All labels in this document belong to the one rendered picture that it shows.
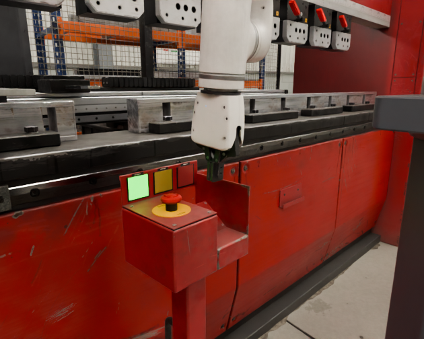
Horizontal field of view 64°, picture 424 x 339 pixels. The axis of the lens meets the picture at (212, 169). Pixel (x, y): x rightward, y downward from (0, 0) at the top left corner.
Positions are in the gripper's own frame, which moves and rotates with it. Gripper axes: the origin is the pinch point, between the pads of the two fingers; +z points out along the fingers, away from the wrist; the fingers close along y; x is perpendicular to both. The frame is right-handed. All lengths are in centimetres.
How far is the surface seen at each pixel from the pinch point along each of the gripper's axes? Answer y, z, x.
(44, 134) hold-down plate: -32.1, -3.5, -20.2
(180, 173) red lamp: -10.0, 3.3, -0.3
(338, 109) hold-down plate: -27, -3, 115
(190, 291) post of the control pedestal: 1.7, 23.9, -6.7
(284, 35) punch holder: -37, -33, 74
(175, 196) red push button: -0.5, 3.3, -9.7
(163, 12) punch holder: -37, -33, 15
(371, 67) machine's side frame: -40, -24, 179
